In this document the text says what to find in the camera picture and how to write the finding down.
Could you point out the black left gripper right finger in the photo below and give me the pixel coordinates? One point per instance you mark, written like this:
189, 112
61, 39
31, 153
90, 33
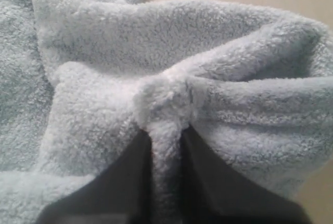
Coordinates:
213, 192

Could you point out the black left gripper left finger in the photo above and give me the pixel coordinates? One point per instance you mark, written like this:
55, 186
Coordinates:
120, 194

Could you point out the light blue fluffy towel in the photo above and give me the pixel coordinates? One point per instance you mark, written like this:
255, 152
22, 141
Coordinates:
81, 78

